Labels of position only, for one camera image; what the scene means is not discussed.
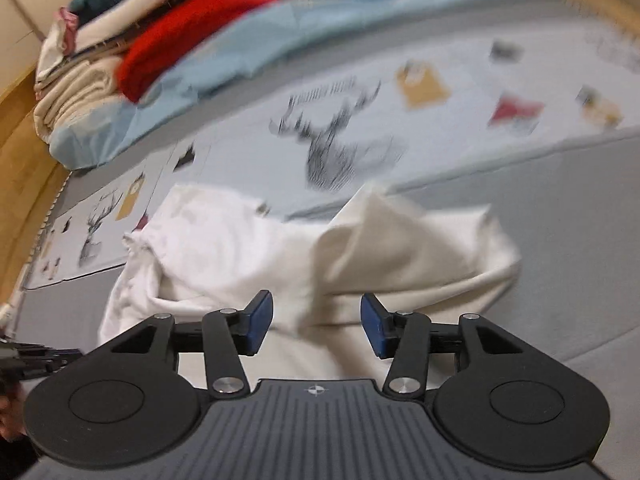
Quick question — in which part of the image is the white t-shirt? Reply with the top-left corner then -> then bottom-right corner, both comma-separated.
98,184 -> 521,382

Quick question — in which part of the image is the left hand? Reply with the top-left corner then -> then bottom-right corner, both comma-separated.
0,382 -> 26,441

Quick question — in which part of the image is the wooden headboard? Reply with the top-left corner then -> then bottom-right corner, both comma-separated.
0,70 -> 68,302

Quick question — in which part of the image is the cream folded blanket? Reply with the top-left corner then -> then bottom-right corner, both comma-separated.
34,56 -> 122,144

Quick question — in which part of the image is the white folded bedding stack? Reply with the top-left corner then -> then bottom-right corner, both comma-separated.
35,0 -> 186,100

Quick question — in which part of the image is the grey patterned bed sheet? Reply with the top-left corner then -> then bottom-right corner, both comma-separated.
18,0 -> 639,479

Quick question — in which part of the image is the red blanket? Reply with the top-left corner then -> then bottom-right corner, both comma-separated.
116,0 -> 276,103

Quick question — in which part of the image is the light blue quilt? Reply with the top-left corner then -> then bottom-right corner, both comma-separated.
48,0 -> 561,172

